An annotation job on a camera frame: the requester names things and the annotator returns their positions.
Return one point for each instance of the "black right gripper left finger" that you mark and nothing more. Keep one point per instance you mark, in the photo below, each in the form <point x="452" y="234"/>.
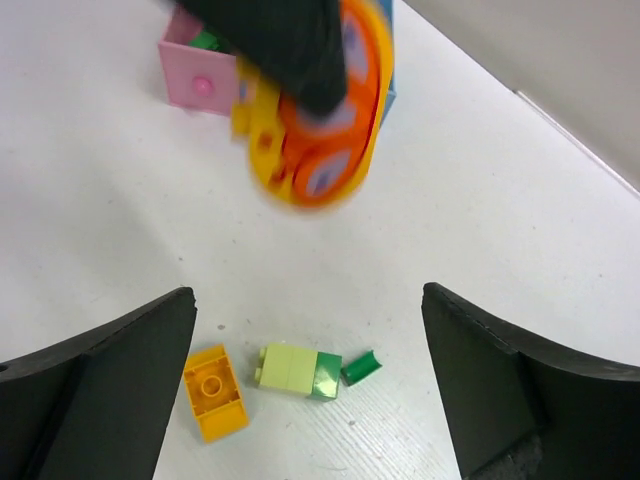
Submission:
<point x="97" y="405"/>

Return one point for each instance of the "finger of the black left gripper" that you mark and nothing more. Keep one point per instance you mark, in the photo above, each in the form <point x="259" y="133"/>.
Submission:
<point x="296" y="43"/>

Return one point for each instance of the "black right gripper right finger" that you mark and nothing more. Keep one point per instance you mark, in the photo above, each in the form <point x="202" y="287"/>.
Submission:
<point x="520" y="406"/>

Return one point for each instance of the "dark green square lego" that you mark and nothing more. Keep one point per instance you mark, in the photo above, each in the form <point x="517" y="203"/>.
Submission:
<point x="211" y="41"/>

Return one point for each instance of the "dark green curved lego piece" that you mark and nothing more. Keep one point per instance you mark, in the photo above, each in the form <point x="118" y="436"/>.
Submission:
<point x="360" y="368"/>

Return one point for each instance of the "light green and green lego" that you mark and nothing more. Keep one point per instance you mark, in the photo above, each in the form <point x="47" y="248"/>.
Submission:
<point x="299" y="371"/>

